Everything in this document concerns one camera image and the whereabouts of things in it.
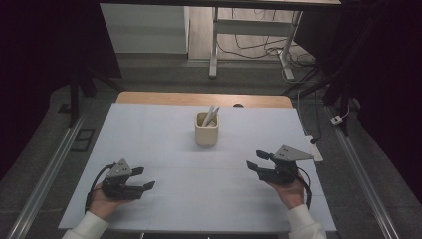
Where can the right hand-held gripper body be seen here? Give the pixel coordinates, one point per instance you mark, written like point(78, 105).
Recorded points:
point(280, 174)

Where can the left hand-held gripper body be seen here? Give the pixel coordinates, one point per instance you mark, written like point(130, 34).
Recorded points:
point(117, 191)

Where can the beige square cup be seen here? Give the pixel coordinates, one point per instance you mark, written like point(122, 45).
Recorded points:
point(206, 134)

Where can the clear pen with pink cap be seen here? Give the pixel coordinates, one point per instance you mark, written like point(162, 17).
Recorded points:
point(214, 116)

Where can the long white marker pen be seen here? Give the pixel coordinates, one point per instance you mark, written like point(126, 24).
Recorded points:
point(208, 117)

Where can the person's left hand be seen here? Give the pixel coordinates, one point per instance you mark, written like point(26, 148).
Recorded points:
point(103, 204)

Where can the person's right hand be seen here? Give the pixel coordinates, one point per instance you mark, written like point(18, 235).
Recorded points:
point(292, 194)

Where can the light blue table mat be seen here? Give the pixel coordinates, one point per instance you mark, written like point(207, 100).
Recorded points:
point(199, 159)

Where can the black floor box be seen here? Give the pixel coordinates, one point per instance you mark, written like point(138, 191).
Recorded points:
point(83, 140)

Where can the white plug adapter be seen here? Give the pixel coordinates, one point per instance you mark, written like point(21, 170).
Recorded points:
point(336, 120)

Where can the black metal stand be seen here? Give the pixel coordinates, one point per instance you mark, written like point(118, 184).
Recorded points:
point(74, 99)
point(343, 99)

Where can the dark curtain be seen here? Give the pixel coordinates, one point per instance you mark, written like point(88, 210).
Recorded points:
point(40, 66)
point(391, 83)

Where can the aluminium floor rail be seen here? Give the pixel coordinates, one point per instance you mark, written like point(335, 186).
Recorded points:
point(46, 176)
point(363, 172)

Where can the white desk frame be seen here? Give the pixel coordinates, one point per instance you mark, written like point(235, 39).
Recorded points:
point(247, 27)

